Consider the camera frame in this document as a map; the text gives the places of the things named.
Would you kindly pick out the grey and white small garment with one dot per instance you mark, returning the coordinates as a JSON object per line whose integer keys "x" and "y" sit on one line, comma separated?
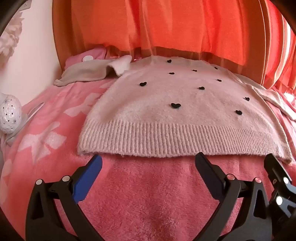
{"x": 92, "y": 71}

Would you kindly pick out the pink pillow with white button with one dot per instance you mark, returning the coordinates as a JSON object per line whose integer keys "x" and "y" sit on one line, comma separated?
{"x": 92, "y": 54}

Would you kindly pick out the white fluffy decoration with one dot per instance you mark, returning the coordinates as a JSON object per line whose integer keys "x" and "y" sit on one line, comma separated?
{"x": 9, "y": 32}

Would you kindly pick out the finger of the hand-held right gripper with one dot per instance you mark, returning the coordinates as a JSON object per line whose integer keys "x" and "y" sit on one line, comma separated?
{"x": 276, "y": 172}

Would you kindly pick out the white perforated ball lamp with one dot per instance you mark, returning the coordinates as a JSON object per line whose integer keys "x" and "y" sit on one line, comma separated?
{"x": 9, "y": 114}

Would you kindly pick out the orange striped curtain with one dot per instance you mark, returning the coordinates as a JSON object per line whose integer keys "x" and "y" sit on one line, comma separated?
{"x": 281, "y": 53}

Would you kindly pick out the cream cloth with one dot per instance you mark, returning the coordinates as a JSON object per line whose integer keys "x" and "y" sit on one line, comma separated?
{"x": 275, "y": 97}

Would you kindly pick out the pink fleece blanket with bows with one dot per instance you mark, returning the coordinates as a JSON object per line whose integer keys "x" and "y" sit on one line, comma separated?
{"x": 143, "y": 197}

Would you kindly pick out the pink sweater with black hearts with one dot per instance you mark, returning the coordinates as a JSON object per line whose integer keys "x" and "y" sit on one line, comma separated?
{"x": 161, "y": 111}

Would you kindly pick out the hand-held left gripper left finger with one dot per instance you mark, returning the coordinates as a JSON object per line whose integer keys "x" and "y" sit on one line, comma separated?
{"x": 89, "y": 172}

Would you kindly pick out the orange sheer curtain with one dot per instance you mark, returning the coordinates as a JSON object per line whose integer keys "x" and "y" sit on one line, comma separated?
{"x": 175, "y": 25}

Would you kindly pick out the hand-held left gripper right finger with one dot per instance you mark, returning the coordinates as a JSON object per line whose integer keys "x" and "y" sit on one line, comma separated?
{"x": 208, "y": 171}

